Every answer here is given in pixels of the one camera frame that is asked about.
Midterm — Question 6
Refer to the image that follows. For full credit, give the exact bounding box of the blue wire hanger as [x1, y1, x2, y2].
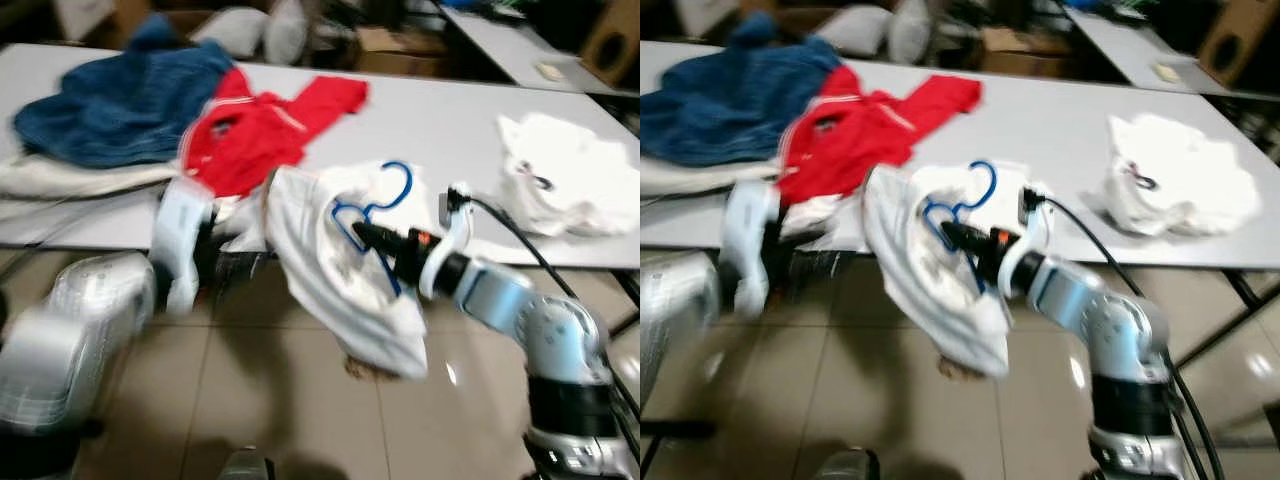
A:
[922, 160, 999, 299]
[330, 160, 415, 299]

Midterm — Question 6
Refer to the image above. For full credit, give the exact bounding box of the cream white garment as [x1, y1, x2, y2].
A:
[862, 160, 1013, 383]
[262, 160, 433, 383]

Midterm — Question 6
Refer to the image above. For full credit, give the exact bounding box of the white t-shirt with dark print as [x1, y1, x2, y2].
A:
[1103, 112, 1263, 239]
[497, 112, 641, 239]

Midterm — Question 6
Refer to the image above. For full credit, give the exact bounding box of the red jacket with white stripes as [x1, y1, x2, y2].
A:
[180, 68, 371, 199]
[775, 65, 984, 206]

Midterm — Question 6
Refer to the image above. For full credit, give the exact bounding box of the white and brown plaid garment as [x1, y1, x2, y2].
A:
[0, 155, 191, 223]

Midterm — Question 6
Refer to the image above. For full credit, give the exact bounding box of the blue denim garment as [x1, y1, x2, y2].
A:
[640, 12, 843, 167]
[12, 14, 237, 169]

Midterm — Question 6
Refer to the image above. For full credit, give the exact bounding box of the brown cardboard box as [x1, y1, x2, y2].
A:
[355, 25, 448, 77]
[980, 25, 1069, 79]

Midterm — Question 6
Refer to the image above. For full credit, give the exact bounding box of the grey robot foot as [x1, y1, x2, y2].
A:
[215, 447, 278, 480]
[812, 447, 883, 480]

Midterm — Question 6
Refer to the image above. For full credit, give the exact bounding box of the narrow grey pillow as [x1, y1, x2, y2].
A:
[890, 0, 933, 66]
[265, 0, 308, 66]

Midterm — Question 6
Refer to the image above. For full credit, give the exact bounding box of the grey side table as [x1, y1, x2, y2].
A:
[1060, 5, 1236, 96]
[440, 5, 601, 96]

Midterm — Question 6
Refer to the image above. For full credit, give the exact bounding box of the wide grey pillow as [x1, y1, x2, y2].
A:
[190, 8, 269, 57]
[812, 5, 893, 57]

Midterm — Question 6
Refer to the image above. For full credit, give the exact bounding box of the wooden black loudspeaker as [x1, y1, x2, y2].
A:
[1197, 0, 1280, 89]
[580, 0, 641, 91]

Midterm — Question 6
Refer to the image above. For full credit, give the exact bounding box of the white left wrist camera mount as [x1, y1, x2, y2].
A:
[150, 178, 218, 319]
[722, 178, 786, 321]

